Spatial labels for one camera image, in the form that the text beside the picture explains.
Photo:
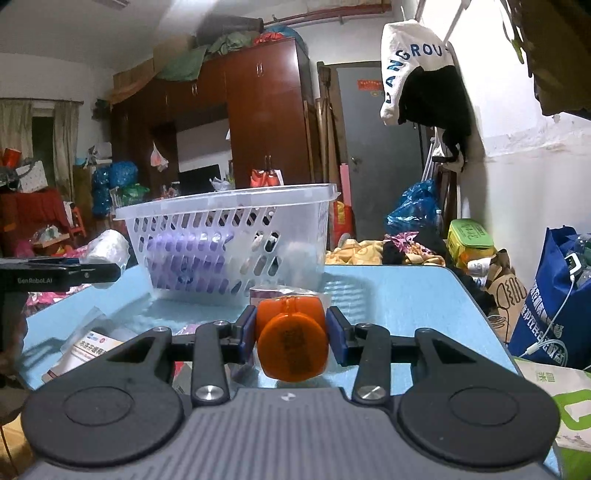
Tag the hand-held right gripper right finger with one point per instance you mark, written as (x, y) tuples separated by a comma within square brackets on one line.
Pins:
[(333, 333)]

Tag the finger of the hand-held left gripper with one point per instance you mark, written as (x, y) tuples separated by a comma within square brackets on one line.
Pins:
[(78, 272)]

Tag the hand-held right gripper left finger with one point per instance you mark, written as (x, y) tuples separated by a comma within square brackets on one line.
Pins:
[(248, 326)]

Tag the orange round plastic container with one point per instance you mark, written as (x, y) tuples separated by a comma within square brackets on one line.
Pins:
[(292, 338)]

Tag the white plastic slotted basket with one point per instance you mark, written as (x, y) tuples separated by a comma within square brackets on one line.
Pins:
[(231, 243)]

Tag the white crumpled plastic bag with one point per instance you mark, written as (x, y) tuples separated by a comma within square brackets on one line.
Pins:
[(107, 249)]

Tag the clear packet with red label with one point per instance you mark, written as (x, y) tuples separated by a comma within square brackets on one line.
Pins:
[(85, 350)]

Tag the yellow patterned blanket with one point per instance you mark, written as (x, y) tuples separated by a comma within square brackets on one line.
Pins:
[(360, 251)]

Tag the purple packet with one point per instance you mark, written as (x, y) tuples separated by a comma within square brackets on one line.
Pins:
[(189, 261)]

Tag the blue stuffed plastic sacks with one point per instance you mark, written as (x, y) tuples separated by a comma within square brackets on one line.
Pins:
[(115, 184)]

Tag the beige curtain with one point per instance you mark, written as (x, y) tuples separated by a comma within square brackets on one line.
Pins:
[(64, 138)]

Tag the white pink hanging plastic bag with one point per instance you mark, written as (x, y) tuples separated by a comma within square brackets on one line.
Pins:
[(158, 157)]

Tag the blue plastic bag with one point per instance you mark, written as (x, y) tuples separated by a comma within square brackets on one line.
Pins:
[(413, 207)]

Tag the green lidded box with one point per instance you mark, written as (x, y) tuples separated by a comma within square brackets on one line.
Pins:
[(470, 240)]

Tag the brown paper bag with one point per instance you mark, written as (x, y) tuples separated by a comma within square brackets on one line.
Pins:
[(505, 288)]

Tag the grey door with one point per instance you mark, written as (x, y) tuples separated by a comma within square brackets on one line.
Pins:
[(383, 152)]

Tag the dark wooden wardrobe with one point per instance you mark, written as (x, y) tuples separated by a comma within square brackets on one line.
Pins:
[(217, 115)]

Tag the blue printed tote bag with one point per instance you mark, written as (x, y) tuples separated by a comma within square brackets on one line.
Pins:
[(549, 304)]

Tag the green cloth bundle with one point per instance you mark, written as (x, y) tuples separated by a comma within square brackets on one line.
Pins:
[(184, 62)]

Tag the white and green paper bag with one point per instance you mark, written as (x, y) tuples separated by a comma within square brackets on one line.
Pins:
[(561, 415)]

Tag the white and black hanging jacket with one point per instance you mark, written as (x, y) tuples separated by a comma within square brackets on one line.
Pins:
[(422, 83)]

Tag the dark hanging cloth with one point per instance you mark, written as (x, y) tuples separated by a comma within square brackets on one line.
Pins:
[(561, 55)]

